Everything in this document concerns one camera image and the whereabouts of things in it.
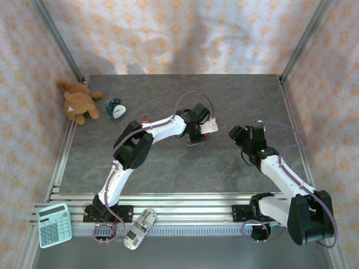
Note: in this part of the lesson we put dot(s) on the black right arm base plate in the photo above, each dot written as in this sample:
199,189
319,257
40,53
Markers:
238,214

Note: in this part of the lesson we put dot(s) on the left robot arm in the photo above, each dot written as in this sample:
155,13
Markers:
165,129

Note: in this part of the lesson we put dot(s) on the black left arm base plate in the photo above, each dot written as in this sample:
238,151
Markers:
126,214

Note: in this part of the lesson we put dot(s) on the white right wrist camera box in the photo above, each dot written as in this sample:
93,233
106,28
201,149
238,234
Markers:
260,121

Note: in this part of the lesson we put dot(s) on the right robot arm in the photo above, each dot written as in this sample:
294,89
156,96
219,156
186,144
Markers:
283,176

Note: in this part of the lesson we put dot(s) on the mint green calculator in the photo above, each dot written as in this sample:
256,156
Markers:
53,227

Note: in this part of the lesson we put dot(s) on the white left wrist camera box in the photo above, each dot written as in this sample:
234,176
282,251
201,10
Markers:
209,127

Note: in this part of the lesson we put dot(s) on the aluminium side rail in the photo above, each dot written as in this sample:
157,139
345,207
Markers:
286,98
60,165

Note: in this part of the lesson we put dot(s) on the white remote control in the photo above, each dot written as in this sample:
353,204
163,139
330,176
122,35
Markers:
140,228

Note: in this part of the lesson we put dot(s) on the green alarm clock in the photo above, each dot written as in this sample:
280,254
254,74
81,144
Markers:
117,111

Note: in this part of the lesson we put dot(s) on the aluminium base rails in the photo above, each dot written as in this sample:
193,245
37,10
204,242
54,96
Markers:
182,207

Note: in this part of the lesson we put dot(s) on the brown teddy bear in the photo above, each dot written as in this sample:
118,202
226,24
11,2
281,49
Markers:
78,103

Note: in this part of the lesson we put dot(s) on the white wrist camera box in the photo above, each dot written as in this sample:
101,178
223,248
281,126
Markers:
209,127
260,121

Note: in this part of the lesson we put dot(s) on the aluminium frame post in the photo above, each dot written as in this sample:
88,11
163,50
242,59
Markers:
56,36
307,36

